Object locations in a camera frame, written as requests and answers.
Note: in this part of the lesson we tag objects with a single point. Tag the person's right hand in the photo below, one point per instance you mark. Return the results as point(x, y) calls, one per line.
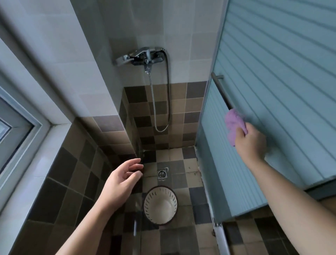
point(250, 143)

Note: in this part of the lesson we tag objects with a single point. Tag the person's left hand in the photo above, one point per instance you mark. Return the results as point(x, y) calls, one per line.
point(118, 181)

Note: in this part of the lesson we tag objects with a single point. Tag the person's left middle finger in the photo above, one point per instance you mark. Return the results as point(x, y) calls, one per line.
point(134, 175)

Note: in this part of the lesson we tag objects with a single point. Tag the person's left thumb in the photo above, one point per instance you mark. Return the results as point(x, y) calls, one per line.
point(127, 164)

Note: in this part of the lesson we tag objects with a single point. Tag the purple cleaning cloth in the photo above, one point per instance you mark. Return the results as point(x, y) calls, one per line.
point(235, 125)

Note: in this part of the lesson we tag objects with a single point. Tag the person's left forearm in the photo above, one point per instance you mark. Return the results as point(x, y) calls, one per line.
point(88, 228)

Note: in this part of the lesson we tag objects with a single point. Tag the person's right forearm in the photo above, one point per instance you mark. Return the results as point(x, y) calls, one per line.
point(291, 199)

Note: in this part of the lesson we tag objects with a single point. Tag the metal floor drain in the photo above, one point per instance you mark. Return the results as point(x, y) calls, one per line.
point(162, 173)

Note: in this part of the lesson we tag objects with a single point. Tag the white slotted waste basket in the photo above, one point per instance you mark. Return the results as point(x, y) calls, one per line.
point(160, 205)

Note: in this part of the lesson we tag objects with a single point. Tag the chrome shower faucet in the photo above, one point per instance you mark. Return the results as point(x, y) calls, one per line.
point(141, 56)

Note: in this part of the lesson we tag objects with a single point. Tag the blue ribbed shower door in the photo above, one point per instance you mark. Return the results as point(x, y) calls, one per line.
point(267, 105)

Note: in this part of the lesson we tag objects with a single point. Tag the white window frame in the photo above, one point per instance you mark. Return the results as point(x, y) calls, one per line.
point(18, 126)

